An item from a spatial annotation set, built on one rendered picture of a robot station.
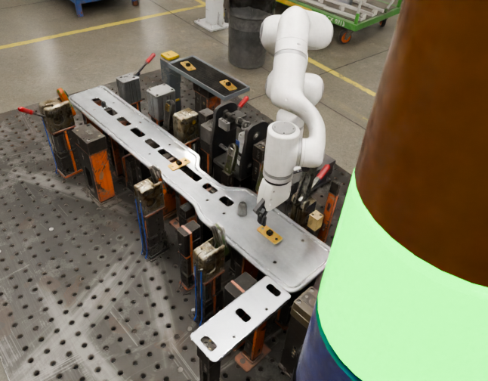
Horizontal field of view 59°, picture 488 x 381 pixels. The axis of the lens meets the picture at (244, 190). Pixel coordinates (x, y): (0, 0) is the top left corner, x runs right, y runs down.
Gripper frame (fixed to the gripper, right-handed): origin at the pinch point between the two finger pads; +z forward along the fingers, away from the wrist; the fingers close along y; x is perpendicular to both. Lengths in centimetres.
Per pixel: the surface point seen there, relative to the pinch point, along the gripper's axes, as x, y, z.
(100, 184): -76, 19, 28
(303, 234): 7.5, -7.9, 8.8
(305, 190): 1.4, -13.6, -2.6
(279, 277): 13.6, 10.2, 8.5
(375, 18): -192, -387, 87
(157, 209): -37.9, 16.8, 15.4
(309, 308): 28.0, 15.2, 2.5
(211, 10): -334, -263, 94
